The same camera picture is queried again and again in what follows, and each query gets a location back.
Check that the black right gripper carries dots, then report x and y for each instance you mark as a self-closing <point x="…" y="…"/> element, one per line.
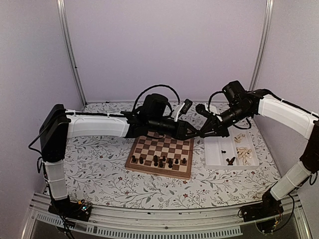
<point x="215" y="125"/>

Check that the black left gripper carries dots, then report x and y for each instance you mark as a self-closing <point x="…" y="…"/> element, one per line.
<point x="181" y="133"/>

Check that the wooden chessboard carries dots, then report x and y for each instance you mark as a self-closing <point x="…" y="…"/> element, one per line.
<point x="153" y="144"/>

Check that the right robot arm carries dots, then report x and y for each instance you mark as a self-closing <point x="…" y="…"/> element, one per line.
<point x="277" y="146"/>

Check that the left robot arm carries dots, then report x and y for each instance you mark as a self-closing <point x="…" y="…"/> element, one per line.
<point x="63" y="126"/>

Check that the light chess pieces pile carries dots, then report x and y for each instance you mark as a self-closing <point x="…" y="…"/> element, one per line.
<point x="243" y="149"/>

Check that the dark chess pieces pile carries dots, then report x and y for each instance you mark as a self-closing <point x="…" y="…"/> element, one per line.
<point x="228" y="157"/>

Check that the white divided plastic tray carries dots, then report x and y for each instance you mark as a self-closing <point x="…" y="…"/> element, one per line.
<point x="235" y="152"/>

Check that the floral patterned table mat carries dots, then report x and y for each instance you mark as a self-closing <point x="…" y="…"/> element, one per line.
<point x="94" y="168"/>

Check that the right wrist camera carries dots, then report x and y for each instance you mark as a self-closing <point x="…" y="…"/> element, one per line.
<point x="201" y="110"/>

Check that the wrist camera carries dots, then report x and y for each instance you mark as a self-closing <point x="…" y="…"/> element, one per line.
<point x="181" y="109"/>
<point x="201" y="110"/>

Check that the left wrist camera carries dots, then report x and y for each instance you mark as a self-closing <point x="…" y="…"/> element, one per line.
<point x="181" y="109"/>

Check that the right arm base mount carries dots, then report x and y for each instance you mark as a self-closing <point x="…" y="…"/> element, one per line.
<point x="270" y="210"/>

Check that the front aluminium rail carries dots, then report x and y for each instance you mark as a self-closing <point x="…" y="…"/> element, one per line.
<point x="209" y="223"/>

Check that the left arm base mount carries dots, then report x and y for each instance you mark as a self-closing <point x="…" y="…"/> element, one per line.
<point x="80" y="210"/>

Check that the right aluminium frame post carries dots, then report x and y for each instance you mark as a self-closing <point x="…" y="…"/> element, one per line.
<point x="263" y="43"/>

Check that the aluminium frame post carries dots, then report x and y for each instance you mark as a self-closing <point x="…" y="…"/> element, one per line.
<point x="68" y="44"/>
<point x="263" y="43"/>

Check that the left aluminium frame post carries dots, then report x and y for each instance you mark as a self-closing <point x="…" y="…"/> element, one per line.
<point x="68" y="44"/>

